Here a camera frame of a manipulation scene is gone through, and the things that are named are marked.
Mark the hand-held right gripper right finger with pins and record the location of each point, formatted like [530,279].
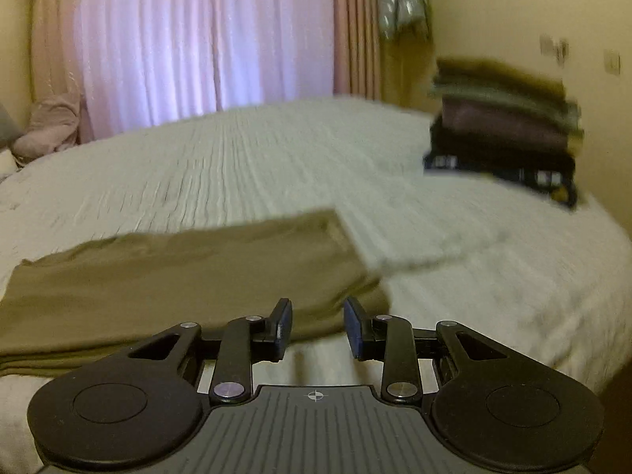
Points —
[353,328]

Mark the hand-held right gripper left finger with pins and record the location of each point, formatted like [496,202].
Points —
[281,328]

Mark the olive brown garment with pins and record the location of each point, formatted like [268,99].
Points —
[173,276]

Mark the hanging grey clothes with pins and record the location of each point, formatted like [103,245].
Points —
[402,0]

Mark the bed with white bedspread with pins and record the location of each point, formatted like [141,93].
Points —
[296,158]

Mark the dark blue printed folded cloth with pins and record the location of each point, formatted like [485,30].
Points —
[447,162]

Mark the black folded cloth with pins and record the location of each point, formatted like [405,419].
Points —
[498,155]

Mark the purple brown folded cloth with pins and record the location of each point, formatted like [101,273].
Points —
[498,123]

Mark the dark olive folded cloth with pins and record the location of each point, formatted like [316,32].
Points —
[493,74]

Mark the grey green folded cloth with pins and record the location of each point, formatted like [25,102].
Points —
[558,111]

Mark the sheer white curtain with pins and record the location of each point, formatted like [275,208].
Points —
[197,39]

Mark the pink drape curtain with bundle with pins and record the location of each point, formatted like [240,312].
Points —
[49,118]

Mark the grey cushion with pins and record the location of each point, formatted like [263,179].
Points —
[9,126]

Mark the wall switch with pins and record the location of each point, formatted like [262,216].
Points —
[613,62]

